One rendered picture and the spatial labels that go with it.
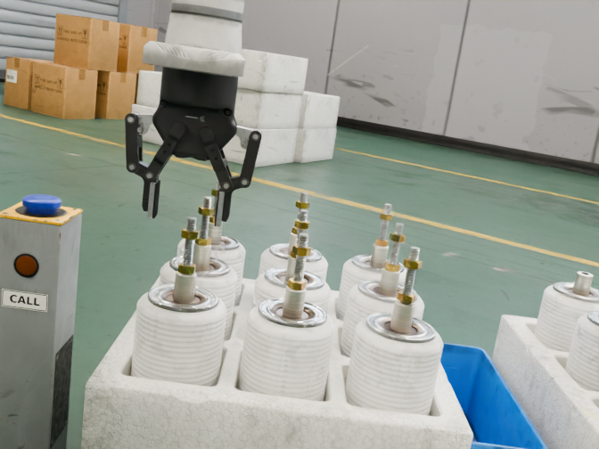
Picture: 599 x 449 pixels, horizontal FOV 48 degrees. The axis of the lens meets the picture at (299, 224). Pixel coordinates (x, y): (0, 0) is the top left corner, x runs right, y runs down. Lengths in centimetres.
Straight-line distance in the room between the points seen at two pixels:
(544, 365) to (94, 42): 375
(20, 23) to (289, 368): 597
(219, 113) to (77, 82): 364
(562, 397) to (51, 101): 380
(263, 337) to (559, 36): 518
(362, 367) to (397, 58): 548
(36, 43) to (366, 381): 606
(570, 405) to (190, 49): 58
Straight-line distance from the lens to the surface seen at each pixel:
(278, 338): 69
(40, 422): 85
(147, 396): 70
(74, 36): 443
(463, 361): 112
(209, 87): 66
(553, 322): 102
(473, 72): 588
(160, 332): 71
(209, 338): 72
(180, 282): 72
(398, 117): 609
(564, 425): 89
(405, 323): 73
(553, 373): 93
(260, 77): 323
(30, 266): 78
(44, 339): 81
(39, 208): 78
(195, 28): 66
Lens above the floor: 51
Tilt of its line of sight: 13 degrees down
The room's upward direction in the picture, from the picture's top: 8 degrees clockwise
